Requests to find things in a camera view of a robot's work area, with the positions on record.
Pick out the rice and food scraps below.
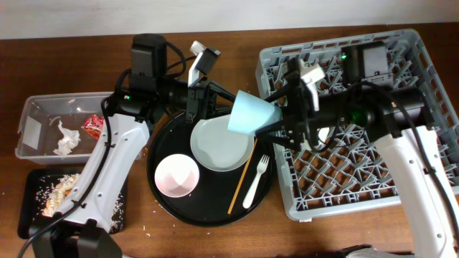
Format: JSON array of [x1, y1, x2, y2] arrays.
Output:
[[32, 173, 127, 234]]

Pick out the wooden chopstick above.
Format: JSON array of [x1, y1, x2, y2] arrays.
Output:
[[227, 138, 258, 215]]

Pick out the light blue plate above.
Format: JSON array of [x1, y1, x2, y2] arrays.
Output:
[[190, 115, 255, 172]]

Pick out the white plastic fork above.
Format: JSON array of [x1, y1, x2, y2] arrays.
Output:
[[242, 155, 270, 209]]

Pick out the red snack wrapper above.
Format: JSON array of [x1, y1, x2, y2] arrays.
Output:
[[82, 115, 104, 140]]

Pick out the blue cup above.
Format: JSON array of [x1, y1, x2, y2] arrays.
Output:
[[227, 90, 283, 136]]

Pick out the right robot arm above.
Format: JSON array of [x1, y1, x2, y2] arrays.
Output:
[[255, 42, 458, 257]]

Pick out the pink bowl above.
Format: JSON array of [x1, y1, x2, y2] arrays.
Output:
[[154, 154, 200, 198]]

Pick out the clear plastic bin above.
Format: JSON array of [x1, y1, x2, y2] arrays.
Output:
[[15, 92, 111, 165]]

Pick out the white tissue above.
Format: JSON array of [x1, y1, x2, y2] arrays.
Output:
[[53, 121, 80, 156]]

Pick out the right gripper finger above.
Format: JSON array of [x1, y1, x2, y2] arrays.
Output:
[[265, 85, 290, 102], [255, 121, 298, 147]]

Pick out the cream white cup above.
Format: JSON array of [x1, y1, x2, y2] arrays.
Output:
[[301, 128, 330, 151]]

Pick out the round black serving tray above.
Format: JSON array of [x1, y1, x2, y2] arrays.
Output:
[[146, 113, 277, 227]]

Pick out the grey dishwasher rack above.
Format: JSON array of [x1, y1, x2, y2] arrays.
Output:
[[255, 29, 458, 222]]

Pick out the black rectangular tray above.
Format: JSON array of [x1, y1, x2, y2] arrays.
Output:
[[17, 167, 128, 239]]

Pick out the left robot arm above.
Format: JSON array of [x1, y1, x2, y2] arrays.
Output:
[[18, 34, 235, 257]]

